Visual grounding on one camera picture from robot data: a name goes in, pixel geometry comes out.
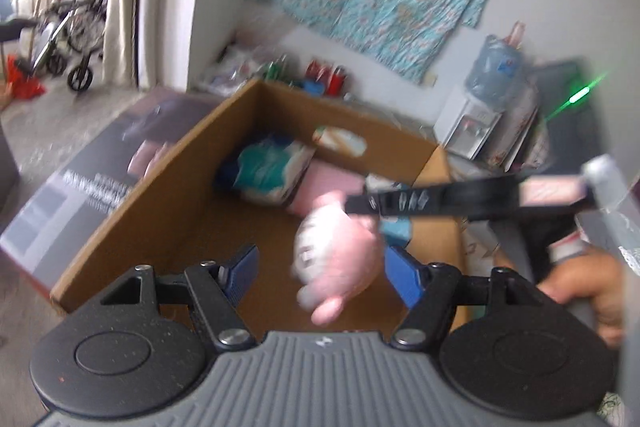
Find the red plastic bag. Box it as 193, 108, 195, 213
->
7, 54, 46, 100

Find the dark padded seat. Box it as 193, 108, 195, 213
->
0, 19, 38, 42

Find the large dark printed carton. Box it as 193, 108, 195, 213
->
0, 87, 226, 295

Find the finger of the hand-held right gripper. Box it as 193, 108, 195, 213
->
345, 174, 596, 220

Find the brown cardboard box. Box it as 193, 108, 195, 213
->
50, 79, 468, 338

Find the white water dispenser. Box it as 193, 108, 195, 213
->
432, 87, 503, 160

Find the clear plastic bag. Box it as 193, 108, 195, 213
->
200, 47, 261, 92

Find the person's right hand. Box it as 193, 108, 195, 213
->
540, 252, 626, 348

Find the wheelchair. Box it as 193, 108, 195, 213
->
32, 0, 118, 90

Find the pink plush toy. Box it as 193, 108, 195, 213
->
292, 191, 386, 325

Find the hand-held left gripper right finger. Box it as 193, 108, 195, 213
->
384, 246, 543, 350

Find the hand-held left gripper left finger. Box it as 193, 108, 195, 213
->
100, 244, 260, 352

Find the teal wet wipes pack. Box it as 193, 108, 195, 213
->
216, 134, 317, 206

